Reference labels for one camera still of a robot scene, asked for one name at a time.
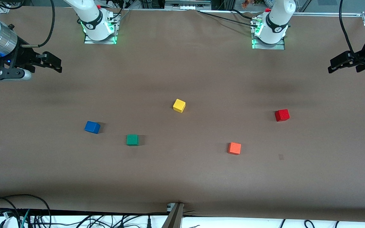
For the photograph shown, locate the long black base cable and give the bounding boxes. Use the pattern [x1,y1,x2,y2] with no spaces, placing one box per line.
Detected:
[197,9,256,27]

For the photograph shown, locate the teal floor cable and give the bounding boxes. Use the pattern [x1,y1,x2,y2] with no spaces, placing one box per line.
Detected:
[20,209,31,228]

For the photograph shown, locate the blue wooden block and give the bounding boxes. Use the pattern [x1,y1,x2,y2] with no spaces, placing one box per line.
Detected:
[84,121,101,134]

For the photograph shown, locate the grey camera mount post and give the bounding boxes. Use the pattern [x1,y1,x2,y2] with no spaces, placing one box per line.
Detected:
[162,203,184,228]

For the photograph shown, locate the red wooden block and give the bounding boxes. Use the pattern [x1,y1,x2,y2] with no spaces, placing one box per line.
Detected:
[275,109,290,122]

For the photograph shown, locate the orange wooden block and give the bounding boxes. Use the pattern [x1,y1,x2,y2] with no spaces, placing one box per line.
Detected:
[228,142,242,155]

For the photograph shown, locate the yellow wooden block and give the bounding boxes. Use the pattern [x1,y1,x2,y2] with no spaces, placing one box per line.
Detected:
[173,99,186,113]

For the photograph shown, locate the black looping floor cable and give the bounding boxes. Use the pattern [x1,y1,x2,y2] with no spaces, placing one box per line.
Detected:
[0,194,51,228]

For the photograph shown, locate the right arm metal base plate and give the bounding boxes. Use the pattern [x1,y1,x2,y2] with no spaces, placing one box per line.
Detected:
[84,14,118,45]

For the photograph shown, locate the grey rail with white sockets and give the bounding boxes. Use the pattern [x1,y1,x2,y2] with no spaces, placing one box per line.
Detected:
[164,0,212,10]

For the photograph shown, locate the short black base cable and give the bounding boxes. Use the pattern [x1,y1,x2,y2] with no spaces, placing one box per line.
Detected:
[230,9,259,20]

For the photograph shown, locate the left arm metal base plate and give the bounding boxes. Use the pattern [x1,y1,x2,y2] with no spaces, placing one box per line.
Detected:
[252,19,286,50]

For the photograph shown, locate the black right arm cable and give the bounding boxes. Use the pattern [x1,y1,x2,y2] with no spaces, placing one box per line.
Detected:
[21,0,55,48]

